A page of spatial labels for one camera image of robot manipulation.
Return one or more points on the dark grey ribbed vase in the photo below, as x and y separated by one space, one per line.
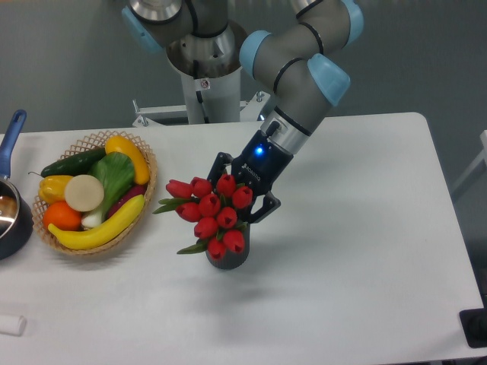
231 260

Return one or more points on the white cylinder object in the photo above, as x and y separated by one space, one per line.
12 325

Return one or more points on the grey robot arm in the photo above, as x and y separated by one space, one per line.
210 51

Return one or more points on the yellow banana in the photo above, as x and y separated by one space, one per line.
103 233

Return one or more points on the black device at table edge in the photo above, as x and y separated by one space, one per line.
474 327

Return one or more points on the yellow squash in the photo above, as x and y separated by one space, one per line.
123 145

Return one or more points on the dark pot with blue handle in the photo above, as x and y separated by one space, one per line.
16 217

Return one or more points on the orange fruit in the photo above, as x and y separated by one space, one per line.
62 216

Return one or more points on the white furniture frame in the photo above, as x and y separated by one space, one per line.
473 171

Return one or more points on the beige round disc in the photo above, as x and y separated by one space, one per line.
84 193

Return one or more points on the dark green cucumber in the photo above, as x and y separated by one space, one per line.
74 165

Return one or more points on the purple eggplant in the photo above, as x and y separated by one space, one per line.
132 192

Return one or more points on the yellow bell pepper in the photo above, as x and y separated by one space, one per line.
52 188

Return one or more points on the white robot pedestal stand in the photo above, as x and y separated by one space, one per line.
206 101

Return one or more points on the green bok choy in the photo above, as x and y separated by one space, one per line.
116 173

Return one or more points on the red tulip bouquet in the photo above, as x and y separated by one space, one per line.
217 210

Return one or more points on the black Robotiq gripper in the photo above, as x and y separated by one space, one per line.
258 166

